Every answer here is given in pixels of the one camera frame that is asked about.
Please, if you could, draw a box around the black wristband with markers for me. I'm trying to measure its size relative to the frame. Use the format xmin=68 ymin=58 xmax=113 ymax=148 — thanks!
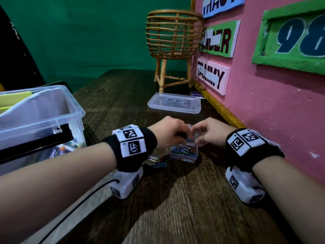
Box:
xmin=225 ymin=128 xmax=285 ymax=173
xmin=101 ymin=124 xmax=158 ymax=173

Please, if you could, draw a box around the black camera cable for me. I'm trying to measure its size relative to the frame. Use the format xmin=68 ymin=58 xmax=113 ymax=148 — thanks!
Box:
xmin=38 ymin=178 xmax=120 ymax=244

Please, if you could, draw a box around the clear plastic case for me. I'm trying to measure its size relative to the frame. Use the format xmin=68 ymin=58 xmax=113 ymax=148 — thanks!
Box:
xmin=147 ymin=93 xmax=202 ymax=115

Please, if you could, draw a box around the person's right hand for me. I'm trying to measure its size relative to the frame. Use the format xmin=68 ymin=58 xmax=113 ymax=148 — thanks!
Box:
xmin=192 ymin=117 xmax=237 ymax=148

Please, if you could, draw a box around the pile of coloured paper clips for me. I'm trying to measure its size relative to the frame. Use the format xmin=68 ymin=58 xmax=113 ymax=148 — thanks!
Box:
xmin=147 ymin=143 xmax=198 ymax=168

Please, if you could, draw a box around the person's left forearm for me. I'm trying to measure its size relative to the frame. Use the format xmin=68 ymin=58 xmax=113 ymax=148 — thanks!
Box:
xmin=0 ymin=142 xmax=117 ymax=244

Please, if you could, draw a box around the blue name sign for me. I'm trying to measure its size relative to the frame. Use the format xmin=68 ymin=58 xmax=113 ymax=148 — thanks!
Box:
xmin=202 ymin=0 xmax=247 ymax=19

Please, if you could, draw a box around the pink name sign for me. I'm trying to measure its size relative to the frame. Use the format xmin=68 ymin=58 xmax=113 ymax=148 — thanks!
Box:
xmin=195 ymin=56 xmax=231 ymax=96

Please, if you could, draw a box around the clear plastic storage box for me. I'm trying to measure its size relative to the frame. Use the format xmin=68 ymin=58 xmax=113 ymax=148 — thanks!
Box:
xmin=0 ymin=85 xmax=86 ymax=176

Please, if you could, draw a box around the person's left hand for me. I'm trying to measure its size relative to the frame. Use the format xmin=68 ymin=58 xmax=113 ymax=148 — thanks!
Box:
xmin=148 ymin=116 xmax=191 ymax=149

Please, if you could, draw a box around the rattan basket stand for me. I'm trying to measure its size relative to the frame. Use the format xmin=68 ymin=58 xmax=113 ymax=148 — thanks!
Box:
xmin=145 ymin=9 xmax=205 ymax=93

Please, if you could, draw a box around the green framed number sign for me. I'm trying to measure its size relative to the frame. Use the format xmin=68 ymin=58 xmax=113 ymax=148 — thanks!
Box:
xmin=251 ymin=0 xmax=325 ymax=76

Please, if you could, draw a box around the green name sign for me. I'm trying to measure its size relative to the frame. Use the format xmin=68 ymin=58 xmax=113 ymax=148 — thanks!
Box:
xmin=199 ymin=19 xmax=242 ymax=58

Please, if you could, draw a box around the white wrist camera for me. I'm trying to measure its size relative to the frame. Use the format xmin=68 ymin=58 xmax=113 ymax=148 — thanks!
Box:
xmin=109 ymin=166 xmax=144 ymax=200
xmin=225 ymin=166 xmax=266 ymax=204

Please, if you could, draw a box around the green backdrop cloth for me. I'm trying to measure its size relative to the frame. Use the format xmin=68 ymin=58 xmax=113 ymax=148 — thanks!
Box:
xmin=0 ymin=0 xmax=196 ymax=92

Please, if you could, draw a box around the small clear paper clip case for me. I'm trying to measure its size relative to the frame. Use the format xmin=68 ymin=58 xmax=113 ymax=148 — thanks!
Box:
xmin=169 ymin=123 xmax=201 ymax=164

